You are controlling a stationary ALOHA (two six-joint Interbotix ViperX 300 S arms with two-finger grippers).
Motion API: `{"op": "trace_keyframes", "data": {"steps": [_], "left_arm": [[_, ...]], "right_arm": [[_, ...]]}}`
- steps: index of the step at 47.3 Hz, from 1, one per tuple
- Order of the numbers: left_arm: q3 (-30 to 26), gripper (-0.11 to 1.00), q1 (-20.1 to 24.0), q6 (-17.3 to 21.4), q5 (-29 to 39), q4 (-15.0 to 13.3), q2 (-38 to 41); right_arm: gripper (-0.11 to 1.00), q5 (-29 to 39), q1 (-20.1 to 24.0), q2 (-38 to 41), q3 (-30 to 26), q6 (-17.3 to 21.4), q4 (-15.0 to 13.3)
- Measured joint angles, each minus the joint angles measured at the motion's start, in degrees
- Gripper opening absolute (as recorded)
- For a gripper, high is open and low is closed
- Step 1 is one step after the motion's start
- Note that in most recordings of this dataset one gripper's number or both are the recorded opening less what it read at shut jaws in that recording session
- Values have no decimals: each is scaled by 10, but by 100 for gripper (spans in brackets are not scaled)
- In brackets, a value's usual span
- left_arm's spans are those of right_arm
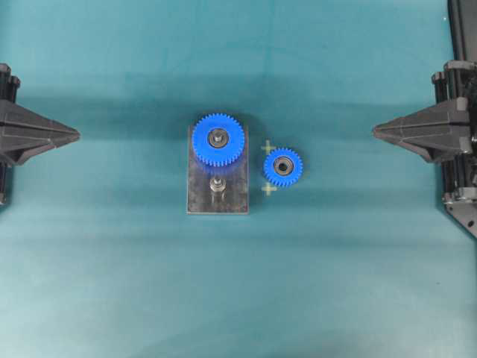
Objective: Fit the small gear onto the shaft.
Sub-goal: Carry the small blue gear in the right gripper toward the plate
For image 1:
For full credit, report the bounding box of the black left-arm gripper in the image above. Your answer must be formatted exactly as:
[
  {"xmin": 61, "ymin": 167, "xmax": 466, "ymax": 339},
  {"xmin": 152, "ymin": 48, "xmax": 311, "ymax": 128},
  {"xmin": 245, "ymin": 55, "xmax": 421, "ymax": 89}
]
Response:
[{"xmin": 0, "ymin": 63, "xmax": 81, "ymax": 204}]

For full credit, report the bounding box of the large blue gear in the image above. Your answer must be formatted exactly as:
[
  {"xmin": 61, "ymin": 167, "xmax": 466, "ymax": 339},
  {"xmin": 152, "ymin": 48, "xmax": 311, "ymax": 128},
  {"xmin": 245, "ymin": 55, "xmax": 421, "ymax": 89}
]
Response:
[{"xmin": 192, "ymin": 113, "xmax": 245, "ymax": 167}]

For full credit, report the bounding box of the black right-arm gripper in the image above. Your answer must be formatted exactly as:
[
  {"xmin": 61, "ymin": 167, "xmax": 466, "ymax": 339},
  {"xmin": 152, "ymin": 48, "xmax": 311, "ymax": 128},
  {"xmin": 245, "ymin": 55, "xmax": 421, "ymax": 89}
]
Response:
[{"xmin": 373, "ymin": 60, "xmax": 476, "ymax": 204}]

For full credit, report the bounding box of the metal base plate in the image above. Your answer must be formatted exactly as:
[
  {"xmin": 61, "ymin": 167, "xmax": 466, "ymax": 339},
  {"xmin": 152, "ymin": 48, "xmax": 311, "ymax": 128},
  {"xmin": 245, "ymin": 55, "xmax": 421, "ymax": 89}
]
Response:
[{"xmin": 186, "ymin": 125, "xmax": 249, "ymax": 215}]

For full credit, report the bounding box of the small blue gear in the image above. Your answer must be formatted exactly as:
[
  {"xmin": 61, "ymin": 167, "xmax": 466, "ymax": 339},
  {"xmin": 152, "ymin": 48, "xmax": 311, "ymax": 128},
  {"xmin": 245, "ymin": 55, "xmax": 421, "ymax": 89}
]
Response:
[{"xmin": 263, "ymin": 148, "xmax": 303, "ymax": 186}]

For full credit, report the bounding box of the steel threaded shaft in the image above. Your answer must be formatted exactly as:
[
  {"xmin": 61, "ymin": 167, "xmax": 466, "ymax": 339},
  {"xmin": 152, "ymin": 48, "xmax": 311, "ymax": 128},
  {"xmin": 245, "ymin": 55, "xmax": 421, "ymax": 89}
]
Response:
[{"xmin": 209, "ymin": 176, "xmax": 227, "ymax": 203}]

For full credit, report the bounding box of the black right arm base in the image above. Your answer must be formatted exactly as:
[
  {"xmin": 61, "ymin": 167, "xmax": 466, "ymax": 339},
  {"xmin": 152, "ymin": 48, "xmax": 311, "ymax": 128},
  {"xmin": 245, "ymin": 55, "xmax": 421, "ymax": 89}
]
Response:
[{"xmin": 445, "ymin": 1, "xmax": 476, "ymax": 236}]

